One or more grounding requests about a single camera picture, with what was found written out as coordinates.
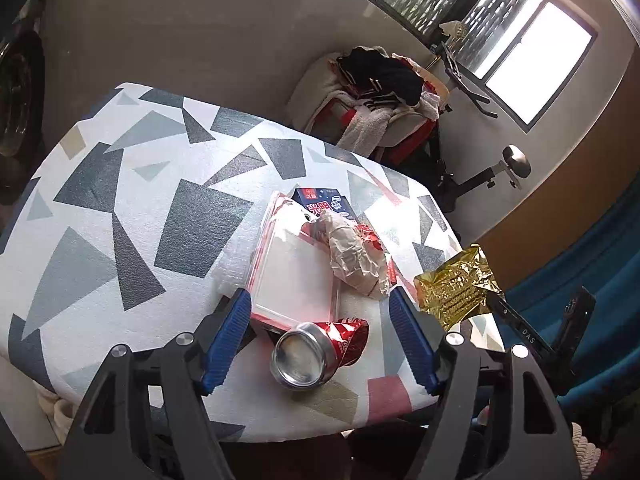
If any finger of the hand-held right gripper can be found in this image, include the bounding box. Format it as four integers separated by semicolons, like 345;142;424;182
486;291;556;361
549;286;597;393

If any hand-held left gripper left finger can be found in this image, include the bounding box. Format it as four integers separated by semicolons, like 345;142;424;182
59;287;253;480

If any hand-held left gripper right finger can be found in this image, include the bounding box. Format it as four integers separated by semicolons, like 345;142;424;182
387;284;583;480

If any gold foil wrapper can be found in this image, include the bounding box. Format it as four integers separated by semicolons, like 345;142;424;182
414;244;504;322

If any crushed red soda can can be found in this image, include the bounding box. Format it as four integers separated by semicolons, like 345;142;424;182
270;317;370;391

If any clear red-edged plastic bag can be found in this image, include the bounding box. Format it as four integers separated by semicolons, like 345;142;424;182
248;191;347;334

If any paper food wrapper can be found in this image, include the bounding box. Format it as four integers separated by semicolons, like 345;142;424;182
300;208;397;301

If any blue ice cream box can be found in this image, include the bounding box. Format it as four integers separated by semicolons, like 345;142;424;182
291;187;357;224

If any teal cloth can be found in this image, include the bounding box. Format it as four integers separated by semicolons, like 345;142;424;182
500;175;640;443

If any white knitted cloth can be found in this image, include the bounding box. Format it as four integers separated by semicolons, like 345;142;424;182
569;422;602;480

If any black exercise bike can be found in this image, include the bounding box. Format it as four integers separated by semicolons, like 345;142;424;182
427;20;532;214

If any beige fluffy slipper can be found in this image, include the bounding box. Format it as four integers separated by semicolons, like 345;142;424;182
36;386;77;442

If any white fleece garment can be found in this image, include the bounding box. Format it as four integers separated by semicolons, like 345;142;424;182
336;105;397;157

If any black striped garment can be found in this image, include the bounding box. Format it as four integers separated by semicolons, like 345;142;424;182
336;47;427;107

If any beige armchair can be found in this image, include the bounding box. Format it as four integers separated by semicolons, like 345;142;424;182
287;52;451;166

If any window with lattice screen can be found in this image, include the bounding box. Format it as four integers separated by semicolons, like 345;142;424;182
305;0;599;134

